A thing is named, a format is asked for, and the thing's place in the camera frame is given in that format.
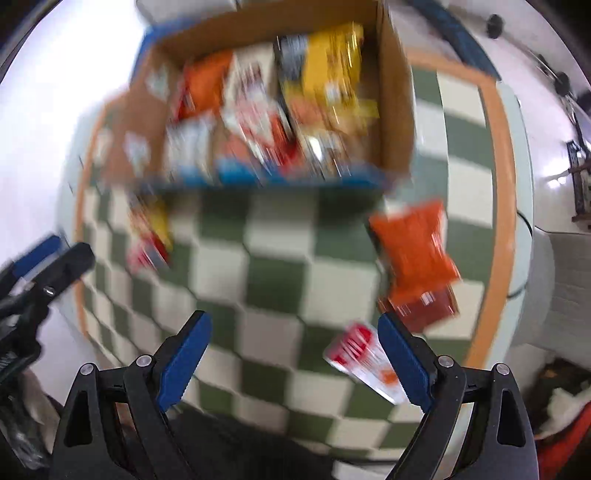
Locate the cardboard box with blue print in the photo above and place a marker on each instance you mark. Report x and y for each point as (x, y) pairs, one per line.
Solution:
(255, 140)

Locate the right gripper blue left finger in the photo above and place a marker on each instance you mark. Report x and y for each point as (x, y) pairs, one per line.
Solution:
(178, 357)

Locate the orange cake snack packet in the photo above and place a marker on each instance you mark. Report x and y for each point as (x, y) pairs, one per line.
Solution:
(201, 86)

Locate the dark red snack packet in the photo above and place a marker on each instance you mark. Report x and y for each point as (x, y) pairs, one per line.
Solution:
(429, 309)

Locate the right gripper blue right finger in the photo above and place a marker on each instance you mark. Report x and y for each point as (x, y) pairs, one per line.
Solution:
(411, 358)

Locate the grey plastic chair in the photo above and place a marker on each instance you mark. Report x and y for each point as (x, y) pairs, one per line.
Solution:
(556, 307)

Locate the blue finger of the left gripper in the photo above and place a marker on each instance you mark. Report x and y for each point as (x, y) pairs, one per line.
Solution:
(28, 262)

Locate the yellow panda chips bag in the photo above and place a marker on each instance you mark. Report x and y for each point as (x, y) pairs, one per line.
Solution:
(151, 241)

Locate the green checkered table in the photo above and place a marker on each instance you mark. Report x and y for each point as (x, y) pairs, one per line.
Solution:
(283, 272)

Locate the white red spicy strip packet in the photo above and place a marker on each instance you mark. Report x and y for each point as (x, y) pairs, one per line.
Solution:
(359, 354)

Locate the orange spicy snack packet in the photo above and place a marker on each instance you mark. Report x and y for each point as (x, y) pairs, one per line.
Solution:
(413, 244)

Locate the yellow snack packet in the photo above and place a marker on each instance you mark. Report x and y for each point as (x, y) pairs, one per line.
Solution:
(319, 75)

